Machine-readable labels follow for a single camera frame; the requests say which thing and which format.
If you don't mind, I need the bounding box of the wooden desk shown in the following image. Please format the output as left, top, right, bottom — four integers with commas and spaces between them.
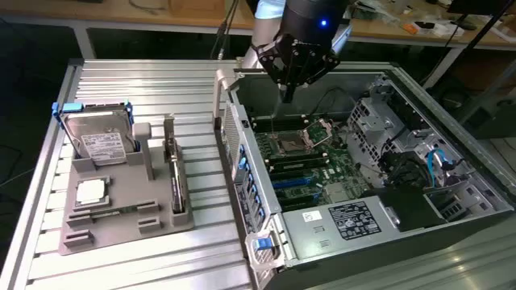
0, 0, 516, 49

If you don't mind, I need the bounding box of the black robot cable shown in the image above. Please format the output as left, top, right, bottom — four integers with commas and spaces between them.
209, 0, 240, 60

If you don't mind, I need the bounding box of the open black PC case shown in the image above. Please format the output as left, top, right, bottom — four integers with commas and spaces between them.
213, 62, 516, 290

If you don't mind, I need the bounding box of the grey plastic parts rack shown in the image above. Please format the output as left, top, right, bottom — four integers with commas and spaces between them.
59, 122, 195, 256

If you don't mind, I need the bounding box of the black tripod pole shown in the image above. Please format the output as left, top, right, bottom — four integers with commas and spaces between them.
419, 0, 507, 88

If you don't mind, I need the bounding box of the black installed RAM stick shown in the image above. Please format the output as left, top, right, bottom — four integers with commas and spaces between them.
267, 153, 331, 172

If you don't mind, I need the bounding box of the blue expansion slot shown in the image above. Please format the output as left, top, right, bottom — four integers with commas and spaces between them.
272, 176, 315, 189

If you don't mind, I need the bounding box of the green motherboard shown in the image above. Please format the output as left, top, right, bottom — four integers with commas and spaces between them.
253, 116, 375, 212

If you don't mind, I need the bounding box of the hard disk in blue carrier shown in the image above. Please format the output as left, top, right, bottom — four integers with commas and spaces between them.
51, 101, 140, 166

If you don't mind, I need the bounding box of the grey case latch blue tab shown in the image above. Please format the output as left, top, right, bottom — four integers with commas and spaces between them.
244, 230, 284, 270

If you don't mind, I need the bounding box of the black graphics card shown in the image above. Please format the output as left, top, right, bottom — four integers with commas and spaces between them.
163, 114, 188, 214

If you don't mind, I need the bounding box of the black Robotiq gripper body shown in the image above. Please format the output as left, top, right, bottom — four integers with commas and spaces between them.
277, 0, 349, 51

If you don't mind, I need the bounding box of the grey power supply unit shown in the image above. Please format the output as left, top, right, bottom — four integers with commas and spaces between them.
281, 195, 403, 261

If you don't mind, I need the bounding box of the black plastic air shroud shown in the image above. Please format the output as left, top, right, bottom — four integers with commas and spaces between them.
361, 186, 449, 233

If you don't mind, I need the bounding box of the green RAM stick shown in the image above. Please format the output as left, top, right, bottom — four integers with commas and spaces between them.
91, 205, 140, 217

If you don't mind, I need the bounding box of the blue SATA wire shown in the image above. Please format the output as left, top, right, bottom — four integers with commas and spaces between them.
425, 147, 449, 189

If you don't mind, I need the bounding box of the metal disk bay cage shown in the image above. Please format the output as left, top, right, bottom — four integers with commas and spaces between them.
347, 96, 409, 170

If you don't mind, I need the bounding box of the silver CPU chip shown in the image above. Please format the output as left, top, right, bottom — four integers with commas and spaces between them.
76, 180, 111, 205

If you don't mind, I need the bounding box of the CPU socket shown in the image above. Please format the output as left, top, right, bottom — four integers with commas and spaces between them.
276, 132, 315, 155

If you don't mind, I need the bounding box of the metal socket cover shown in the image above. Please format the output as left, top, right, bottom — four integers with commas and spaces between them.
301, 118, 336, 145

